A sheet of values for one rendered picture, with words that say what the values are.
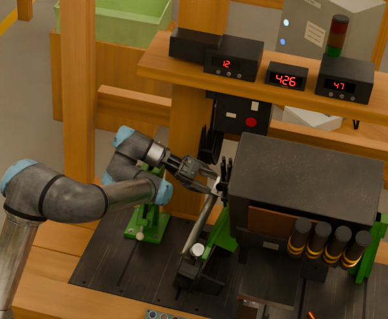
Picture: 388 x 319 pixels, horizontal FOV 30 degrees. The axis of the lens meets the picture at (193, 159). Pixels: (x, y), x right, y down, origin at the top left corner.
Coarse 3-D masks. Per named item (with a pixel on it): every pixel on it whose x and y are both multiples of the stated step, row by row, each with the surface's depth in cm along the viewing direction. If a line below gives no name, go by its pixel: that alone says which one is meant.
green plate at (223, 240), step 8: (224, 208) 218; (224, 216) 209; (216, 224) 220; (224, 224) 213; (216, 232) 214; (224, 232) 215; (208, 240) 223; (216, 240) 217; (224, 240) 217; (232, 240) 216; (224, 248) 219; (232, 248) 218
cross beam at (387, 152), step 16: (112, 96) 251; (128, 96) 251; (144, 96) 252; (112, 112) 255; (128, 112) 254; (144, 112) 252; (160, 112) 250; (272, 128) 243; (288, 128) 243; (304, 128) 244; (320, 144) 242; (336, 144) 241; (352, 144) 239; (368, 144) 240; (384, 144) 241; (384, 160) 240
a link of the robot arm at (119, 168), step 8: (112, 160) 215; (120, 160) 213; (128, 160) 214; (112, 168) 213; (120, 168) 213; (128, 168) 212; (136, 168) 213; (104, 176) 214; (112, 176) 213; (120, 176) 212; (128, 176) 211; (104, 184) 213
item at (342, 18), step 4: (336, 16) 210; (340, 16) 210; (344, 16) 210; (332, 20) 210; (336, 20) 209; (340, 20) 208; (344, 20) 208; (348, 20) 209; (332, 24) 210; (336, 24) 209; (340, 24) 208; (344, 24) 209; (348, 24) 210; (332, 28) 210; (336, 28) 210; (340, 28) 209; (344, 28) 209; (332, 32) 211; (336, 32) 210; (340, 32) 210; (344, 32) 210
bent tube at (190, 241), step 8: (216, 184) 223; (208, 200) 232; (208, 208) 232; (200, 216) 232; (200, 224) 231; (192, 232) 230; (200, 232) 231; (192, 240) 229; (184, 248) 229; (184, 256) 231
